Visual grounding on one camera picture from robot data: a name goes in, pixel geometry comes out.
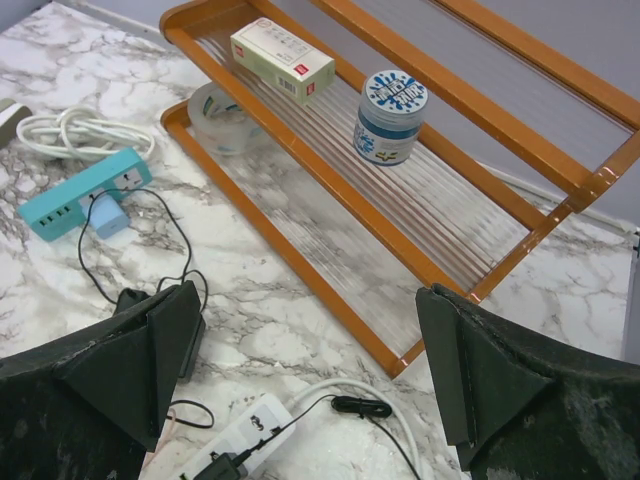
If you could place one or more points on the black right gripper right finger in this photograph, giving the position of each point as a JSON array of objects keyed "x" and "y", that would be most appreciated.
[{"x": 517, "y": 404}]

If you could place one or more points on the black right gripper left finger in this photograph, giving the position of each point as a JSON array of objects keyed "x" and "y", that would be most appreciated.
[{"x": 92, "y": 404}]

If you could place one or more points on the black power adapter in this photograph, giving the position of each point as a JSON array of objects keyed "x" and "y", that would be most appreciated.
[{"x": 129, "y": 297}]

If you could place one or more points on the light blue charger plug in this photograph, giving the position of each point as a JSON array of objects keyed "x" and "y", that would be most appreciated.
[{"x": 107, "y": 217}]

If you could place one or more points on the teal power strip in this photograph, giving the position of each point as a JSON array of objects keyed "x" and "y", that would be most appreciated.
[{"x": 66, "y": 206}]

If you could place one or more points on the black plug in strip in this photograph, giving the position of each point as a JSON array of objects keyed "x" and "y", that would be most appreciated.
[{"x": 225, "y": 466}]

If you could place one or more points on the white power strip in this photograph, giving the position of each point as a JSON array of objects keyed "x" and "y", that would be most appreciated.
[{"x": 258, "y": 422}]

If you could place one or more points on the orange wooden shelf rack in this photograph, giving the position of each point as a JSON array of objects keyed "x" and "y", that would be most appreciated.
[{"x": 364, "y": 238}]

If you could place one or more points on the grey white stapler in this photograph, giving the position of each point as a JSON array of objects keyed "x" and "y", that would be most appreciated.
[{"x": 11, "y": 113}]

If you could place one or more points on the clear tape roll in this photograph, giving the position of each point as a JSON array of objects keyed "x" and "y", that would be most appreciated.
[{"x": 220, "y": 125}]

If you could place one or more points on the blue lidded jar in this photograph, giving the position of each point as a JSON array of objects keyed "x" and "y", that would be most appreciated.
[{"x": 390, "y": 116}]

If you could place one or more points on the white cardboard box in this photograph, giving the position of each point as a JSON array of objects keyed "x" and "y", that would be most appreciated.
[{"x": 283, "y": 60}]

